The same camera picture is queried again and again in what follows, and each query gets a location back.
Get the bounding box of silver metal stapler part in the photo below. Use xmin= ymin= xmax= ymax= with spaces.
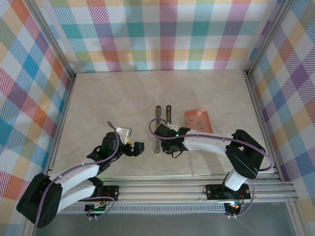
xmin=153 ymin=105 xmax=163 ymax=155

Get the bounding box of orange plastic tray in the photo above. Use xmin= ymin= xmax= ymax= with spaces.
xmin=184 ymin=109 xmax=214 ymax=135

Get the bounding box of small circuit board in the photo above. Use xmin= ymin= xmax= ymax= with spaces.
xmin=84 ymin=200 xmax=110 ymax=212
xmin=225 ymin=201 xmax=243 ymax=211

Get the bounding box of grey metal sheet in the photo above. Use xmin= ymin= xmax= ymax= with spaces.
xmin=31 ymin=201 xmax=296 ymax=236

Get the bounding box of plaid cloth backdrop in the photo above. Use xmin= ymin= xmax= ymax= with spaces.
xmin=0 ymin=0 xmax=74 ymax=236
xmin=39 ymin=0 xmax=281 ymax=73
xmin=251 ymin=0 xmax=315 ymax=236

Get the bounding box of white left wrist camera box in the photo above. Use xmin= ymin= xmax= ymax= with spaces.
xmin=115 ymin=126 xmax=133 ymax=145

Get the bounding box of wide aluminium base rail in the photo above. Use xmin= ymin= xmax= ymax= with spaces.
xmin=27 ymin=178 xmax=300 ymax=204

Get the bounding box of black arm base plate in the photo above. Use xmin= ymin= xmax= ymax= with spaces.
xmin=102 ymin=185 xmax=121 ymax=202
xmin=205 ymin=183 xmax=252 ymax=200

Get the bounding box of short purple cable loop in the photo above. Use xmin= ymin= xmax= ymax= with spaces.
xmin=225 ymin=188 xmax=257 ymax=219
xmin=74 ymin=194 xmax=116 ymax=221

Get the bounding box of aluminium side rail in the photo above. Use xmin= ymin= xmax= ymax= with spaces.
xmin=243 ymin=70 xmax=308 ymax=236
xmin=21 ymin=73 xmax=77 ymax=236

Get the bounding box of grey slotted cable duct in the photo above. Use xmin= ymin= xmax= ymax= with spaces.
xmin=36 ymin=205 xmax=228 ymax=214

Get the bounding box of aluminium frame post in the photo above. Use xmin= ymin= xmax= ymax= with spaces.
xmin=245 ymin=0 xmax=297 ymax=77
xmin=24 ymin=0 xmax=76 ymax=79

